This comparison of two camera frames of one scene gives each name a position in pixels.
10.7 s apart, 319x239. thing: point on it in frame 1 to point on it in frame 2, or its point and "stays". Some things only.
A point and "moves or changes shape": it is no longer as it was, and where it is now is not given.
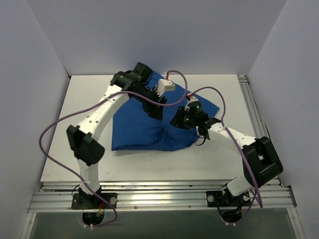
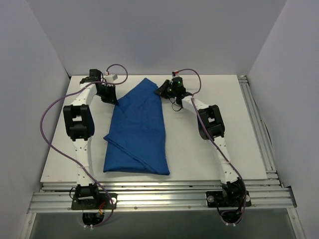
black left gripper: [154, 105] to [107, 90]
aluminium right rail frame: [258, 126] stays
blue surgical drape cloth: [134, 129] moves or changes shape
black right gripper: [178, 119] to [164, 87]
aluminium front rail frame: [57, 197] stays
